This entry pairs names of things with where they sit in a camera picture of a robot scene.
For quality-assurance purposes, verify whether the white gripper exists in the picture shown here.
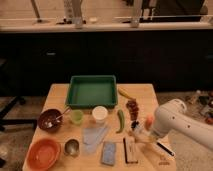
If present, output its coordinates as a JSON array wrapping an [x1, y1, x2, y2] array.
[[134, 125, 156, 143]]

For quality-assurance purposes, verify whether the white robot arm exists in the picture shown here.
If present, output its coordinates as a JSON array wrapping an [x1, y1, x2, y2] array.
[[133, 99, 213, 151]]

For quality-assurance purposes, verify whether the green plastic tray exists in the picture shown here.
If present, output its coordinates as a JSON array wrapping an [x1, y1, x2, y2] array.
[[66, 75, 118, 109]]

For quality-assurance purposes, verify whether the orange fruit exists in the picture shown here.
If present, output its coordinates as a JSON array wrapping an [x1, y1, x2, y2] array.
[[145, 116, 154, 130]]

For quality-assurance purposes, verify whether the wooden block with black edge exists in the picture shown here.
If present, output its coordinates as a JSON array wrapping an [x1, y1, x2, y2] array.
[[123, 137, 138, 164]]

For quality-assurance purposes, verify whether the green chili pepper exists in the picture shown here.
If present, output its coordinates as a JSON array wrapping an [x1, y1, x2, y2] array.
[[116, 110, 125, 133]]

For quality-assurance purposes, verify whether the dark red grape bunch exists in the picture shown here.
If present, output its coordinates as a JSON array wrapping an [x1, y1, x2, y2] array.
[[126, 100, 139, 121]]

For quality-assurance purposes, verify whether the blue sponge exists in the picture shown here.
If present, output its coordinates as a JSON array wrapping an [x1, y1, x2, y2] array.
[[101, 142, 116, 166]]

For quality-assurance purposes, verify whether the white plastic cup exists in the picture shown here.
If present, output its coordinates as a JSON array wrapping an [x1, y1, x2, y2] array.
[[92, 106, 108, 124]]

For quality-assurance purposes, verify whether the yellow banana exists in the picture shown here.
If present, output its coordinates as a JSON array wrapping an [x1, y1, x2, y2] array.
[[118, 88, 135, 100]]

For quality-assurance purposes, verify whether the light blue cloth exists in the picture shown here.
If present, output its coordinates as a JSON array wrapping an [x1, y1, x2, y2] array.
[[83, 126, 109, 154]]

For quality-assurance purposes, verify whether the green plastic cup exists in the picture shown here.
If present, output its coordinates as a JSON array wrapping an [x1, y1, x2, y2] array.
[[70, 110, 84, 125]]

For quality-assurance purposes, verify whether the small metal cup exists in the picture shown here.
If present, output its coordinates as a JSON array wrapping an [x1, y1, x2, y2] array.
[[64, 139, 79, 157]]

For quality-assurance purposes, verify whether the metal spoon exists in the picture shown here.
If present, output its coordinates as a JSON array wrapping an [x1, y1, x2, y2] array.
[[46, 106, 70, 128]]

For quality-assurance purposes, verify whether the dark brown bowl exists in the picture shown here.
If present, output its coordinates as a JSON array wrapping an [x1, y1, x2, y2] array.
[[37, 109, 62, 133]]

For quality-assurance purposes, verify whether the orange plastic bowl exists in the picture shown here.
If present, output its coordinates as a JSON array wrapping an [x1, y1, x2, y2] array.
[[27, 138, 61, 171]]

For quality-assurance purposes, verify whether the black office chair base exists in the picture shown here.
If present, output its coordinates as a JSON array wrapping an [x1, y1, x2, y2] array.
[[0, 96, 37, 132]]

